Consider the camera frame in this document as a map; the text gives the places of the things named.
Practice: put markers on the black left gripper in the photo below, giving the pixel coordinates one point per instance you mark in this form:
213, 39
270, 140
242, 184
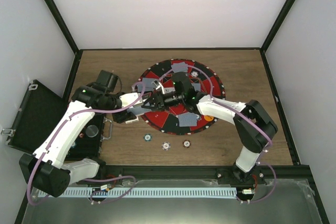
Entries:
123, 117

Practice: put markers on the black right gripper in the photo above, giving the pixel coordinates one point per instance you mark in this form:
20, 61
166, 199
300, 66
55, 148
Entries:
159, 99

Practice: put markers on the blue backed card deck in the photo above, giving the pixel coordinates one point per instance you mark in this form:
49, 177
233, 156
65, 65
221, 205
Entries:
138, 111

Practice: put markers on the dealt card seat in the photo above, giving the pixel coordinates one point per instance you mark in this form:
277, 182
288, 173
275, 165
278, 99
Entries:
149, 86
187, 119
182, 70

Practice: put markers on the green blue 50 chip stack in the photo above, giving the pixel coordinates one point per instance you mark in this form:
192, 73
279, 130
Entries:
148, 137

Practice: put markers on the dealt card bottom seat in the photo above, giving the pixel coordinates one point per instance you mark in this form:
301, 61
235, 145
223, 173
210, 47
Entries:
187, 119

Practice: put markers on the dealt card top seat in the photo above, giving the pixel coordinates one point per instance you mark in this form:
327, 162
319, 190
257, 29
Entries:
182, 70

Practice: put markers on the orange blue 10 chip stack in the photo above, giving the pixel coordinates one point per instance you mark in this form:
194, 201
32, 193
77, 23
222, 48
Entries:
166, 146

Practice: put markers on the community card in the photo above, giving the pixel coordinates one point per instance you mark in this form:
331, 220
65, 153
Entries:
197, 86

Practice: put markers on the orange dealer button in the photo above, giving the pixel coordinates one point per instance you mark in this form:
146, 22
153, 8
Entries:
208, 118

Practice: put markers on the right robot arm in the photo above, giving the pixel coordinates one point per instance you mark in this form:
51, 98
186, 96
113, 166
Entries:
254, 125

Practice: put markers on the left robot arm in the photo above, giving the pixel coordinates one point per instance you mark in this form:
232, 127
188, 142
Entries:
45, 169

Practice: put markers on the white card box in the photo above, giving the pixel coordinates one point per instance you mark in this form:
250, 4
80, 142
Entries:
132, 120

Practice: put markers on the round red black poker mat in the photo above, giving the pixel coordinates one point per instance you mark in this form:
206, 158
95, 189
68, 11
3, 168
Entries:
166, 121

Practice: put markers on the round grey metal disc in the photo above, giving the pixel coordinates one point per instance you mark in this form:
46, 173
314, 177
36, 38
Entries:
92, 131

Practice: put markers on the red 100 chip stack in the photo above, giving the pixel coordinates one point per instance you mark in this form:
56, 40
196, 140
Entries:
186, 144

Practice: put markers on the black poker set case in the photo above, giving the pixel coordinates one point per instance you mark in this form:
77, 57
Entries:
38, 115

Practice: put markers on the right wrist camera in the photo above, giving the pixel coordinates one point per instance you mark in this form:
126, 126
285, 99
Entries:
182, 83

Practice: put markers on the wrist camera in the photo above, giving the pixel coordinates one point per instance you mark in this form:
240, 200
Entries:
182, 83
107, 80

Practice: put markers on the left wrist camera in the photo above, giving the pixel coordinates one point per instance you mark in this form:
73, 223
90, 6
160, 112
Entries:
107, 80

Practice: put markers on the light blue slotted cable duct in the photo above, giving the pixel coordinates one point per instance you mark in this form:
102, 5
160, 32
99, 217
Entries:
143, 192

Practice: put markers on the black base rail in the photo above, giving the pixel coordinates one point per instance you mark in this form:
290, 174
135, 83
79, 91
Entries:
223, 174

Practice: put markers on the black enclosure frame post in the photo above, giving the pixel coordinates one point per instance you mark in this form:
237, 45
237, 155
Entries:
62, 25

